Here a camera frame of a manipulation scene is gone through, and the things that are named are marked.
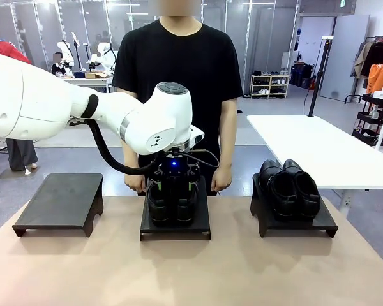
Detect black tripod pole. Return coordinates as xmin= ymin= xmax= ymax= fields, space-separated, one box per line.
xmin=308 ymin=35 xmax=334 ymax=117

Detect white background desk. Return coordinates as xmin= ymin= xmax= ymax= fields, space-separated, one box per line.
xmin=63 ymin=75 xmax=114 ymax=94

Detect person's left forearm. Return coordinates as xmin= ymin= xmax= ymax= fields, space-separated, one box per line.
xmin=219 ymin=127 xmax=237 ymax=170

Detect seated person black clothes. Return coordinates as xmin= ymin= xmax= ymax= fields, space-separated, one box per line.
xmin=50 ymin=52 xmax=64 ymax=77

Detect person's right hand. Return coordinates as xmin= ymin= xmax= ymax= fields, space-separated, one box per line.
xmin=124 ymin=173 xmax=147 ymax=194

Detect beige coat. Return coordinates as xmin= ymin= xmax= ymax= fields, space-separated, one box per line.
xmin=352 ymin=41 xmax=374 ymax=79

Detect black strap shoe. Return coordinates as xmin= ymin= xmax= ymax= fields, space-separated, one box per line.
xmin=282 ymin=159 xmax=322 ymax=219
xmin=257 ymin=159 xmax=299 ymax=222

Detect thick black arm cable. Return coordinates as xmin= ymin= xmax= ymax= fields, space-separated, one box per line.
xmin=68 ymin=117 xmax=162 ymax=175

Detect black utility cart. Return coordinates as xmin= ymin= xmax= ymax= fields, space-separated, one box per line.
xmin=344 ymin=92 xmax=383 ymax=147

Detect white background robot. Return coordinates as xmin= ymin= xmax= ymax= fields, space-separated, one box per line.
xmin=88 ymin=41 xmax=117 ymax=70
xmin=57 ymin=40 xmax=75 ymax=77

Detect thin grey gripper cable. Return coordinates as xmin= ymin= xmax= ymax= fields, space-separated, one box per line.
xmin=175 ymin=149 xmax=220 ymax=169

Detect black shoe stand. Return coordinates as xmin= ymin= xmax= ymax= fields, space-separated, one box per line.
xmin=11 ymin=173 xmax=105 ymax=238
xmin=139 ymin=174 xmax=211 ymax=242
xmin=250 ymin=173 xmax=339 ymax=238

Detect person in black t-shirt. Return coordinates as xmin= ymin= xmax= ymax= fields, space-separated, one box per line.
xmin=111 ymin=0 xmax=243 ymax=197

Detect person's left hand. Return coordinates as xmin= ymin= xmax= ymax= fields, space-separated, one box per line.
xmin=211 ymin=165 xmax=233 ymax=193

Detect black luggage bag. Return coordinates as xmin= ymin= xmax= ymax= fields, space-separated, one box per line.
xmin=290 ymin=62 xmax=316 ymax=89

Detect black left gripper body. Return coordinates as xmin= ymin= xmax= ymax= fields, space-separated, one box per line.
xmin=154 ymin=154 xmax=200 ymax=182

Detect white side table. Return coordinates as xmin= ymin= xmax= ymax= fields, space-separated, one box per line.
xmin=246 ymin=114 xmax=383 ymax=191

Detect person's right forearm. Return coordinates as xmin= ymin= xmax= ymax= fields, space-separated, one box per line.
xmin=121 ymin=149 xmax=139 ymax=176

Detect black hanging garment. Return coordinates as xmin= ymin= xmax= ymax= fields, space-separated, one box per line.
xmin=368 ymin=43 xmax=383 ymax=77

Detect person in red jacket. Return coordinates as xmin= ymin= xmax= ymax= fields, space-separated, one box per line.
xmin=0 ymin=30 xmax=39 ymax=175

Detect wooden shoe rack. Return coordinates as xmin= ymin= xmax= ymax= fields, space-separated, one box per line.
xmin=250 ymin=73 xmax=290 ymax=99

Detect black pointed buckle shoe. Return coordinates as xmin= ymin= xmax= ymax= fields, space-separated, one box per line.
xmin=175 ymin=187 xmax=199 ymax=228
xmin=146 ymin=181 xmax=172 ymax=228

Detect orange garment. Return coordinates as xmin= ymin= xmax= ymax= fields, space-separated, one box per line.
xmin=366 ymin=63 xmax=383 ymax=96

